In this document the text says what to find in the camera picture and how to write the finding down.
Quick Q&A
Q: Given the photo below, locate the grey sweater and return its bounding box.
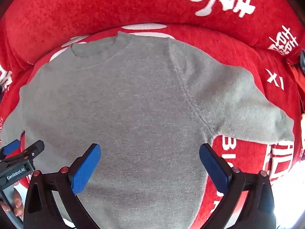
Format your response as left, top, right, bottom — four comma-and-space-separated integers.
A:
0, 31, 295, 229

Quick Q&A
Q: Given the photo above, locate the red printed blanket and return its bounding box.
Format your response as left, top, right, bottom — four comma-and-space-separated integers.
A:
0, 0, 305, 229

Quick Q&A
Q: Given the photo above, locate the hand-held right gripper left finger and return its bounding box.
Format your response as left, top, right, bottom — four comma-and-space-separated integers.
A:
23, 143, 102, 229

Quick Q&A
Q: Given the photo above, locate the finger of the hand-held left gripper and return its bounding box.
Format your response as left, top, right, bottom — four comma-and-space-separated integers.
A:
4, 140, 45, 165
0, 140, 21, 156

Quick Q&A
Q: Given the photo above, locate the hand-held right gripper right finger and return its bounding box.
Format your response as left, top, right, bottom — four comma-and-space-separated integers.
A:
199, 143, 277, 229

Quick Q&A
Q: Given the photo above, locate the person's left hand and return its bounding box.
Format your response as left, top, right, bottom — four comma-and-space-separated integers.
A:
0, 188, 25, 219

